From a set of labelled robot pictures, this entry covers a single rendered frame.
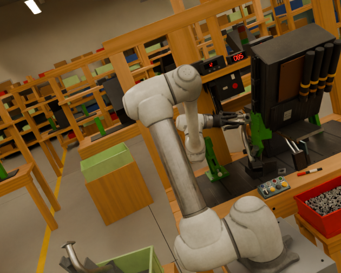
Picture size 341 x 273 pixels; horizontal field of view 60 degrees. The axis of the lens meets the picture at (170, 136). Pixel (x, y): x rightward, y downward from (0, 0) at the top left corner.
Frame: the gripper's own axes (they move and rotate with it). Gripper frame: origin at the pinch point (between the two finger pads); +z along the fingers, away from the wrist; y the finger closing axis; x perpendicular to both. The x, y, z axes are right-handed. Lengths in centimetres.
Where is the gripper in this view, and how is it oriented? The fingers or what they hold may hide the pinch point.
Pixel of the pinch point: (243, 119)
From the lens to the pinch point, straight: 184.9
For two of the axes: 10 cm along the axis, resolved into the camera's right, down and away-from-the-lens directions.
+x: -1.6, 4.9, 8.6
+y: -1.5, -8.7, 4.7
